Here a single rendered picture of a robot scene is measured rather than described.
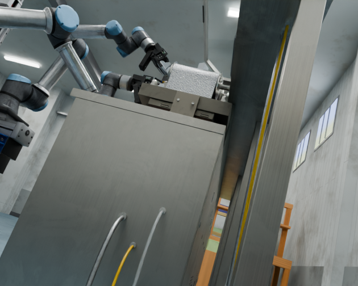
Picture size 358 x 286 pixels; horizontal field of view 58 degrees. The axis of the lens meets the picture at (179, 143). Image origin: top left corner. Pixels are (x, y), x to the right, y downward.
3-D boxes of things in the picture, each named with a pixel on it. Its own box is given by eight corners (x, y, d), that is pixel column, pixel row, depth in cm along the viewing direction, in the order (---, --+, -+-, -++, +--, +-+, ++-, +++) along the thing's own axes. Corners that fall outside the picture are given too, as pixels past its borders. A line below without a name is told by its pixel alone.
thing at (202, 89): (158, 108, 159) (170, 76, 165) (204, 119, 154) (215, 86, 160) (158, 107, 158) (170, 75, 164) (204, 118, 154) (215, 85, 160)
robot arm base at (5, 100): (-19, 101, 172) (-10, 86, 175) (-2, 114, 186) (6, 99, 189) (6, 109, 169) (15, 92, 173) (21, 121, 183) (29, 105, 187)
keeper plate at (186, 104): (169, 114, 134) (177, 92, 138) (192, 121, 132) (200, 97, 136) (169, 112, 132) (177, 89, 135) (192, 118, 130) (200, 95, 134)
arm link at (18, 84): (-6, 89, 178) (6, 69, 183) (13, 102, 190) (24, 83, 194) (9, 91, 173) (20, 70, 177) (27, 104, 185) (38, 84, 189)
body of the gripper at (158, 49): (168, 54, 174) (157, 40, 179) (154, 62, 173) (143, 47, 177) (170, 62, 182) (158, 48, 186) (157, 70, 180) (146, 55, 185)
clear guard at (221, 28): (206, 59, 277) (207, 59, 277) (241, 102, 260) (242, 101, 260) (205, -54, 179) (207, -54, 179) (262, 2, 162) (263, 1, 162)
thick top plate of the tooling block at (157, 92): (144, 110, 154) (148, 99, 156) (226, 131, 147) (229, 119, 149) (137, 93, 139) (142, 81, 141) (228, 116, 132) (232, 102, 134)
